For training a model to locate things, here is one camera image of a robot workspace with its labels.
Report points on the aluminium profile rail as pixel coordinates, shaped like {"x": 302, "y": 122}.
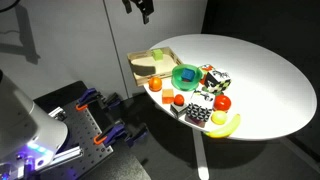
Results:
{"x": 65, "y": 156}

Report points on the zebra picture soft block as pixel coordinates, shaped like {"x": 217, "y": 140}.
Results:
{"x": 218, "y": 81}

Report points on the green red white toy block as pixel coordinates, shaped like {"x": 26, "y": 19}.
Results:
{"x": 206, "y": 69}

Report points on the small black white block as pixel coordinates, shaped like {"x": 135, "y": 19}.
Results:
{"x": 178, "y": 110}

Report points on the perforated metal breadboard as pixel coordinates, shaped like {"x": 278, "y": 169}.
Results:
{"x": 83, "y": 133}

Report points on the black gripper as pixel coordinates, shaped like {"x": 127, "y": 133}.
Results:
{"x": 142, "y": 3}

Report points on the purple orange spring clamp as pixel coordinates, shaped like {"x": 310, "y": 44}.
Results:
{"x": 113, "y": 133}
{"x": 90, "y": 96}

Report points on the yellow lemon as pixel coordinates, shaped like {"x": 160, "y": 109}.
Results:
{"x": 219, "y": 117}

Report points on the wooden tray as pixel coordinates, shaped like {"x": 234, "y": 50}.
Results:
{"x": 165, "y": 68}

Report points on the yellow banana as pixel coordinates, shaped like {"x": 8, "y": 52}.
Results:
{"x": 230, "y": 128}

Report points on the black equipment with clamps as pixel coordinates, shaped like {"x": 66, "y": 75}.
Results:
{"x": 126, "y": 166}

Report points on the white table pedestal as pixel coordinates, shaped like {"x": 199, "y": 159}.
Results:
{"x": 201, "y": 156}

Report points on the orange block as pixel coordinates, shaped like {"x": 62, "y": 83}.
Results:
{"x": 167, "y": 96}

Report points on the blue cube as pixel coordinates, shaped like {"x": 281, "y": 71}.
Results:
{"x": 188, "y": 74}

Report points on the small red tomato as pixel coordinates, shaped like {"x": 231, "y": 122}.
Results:
{"x": 179, "y": 100}

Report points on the Franka robot arm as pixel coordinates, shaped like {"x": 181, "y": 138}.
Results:
{"x": 20, "y": 126}

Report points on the red apple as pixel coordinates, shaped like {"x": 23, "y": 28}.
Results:
{"x": 222, "y": 103}

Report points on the green plastic bowl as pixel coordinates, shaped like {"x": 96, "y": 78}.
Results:
{"x": 178, "y": 85}

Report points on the plain green cube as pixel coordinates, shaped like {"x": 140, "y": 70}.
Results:
{"x": 157, "y": 55}

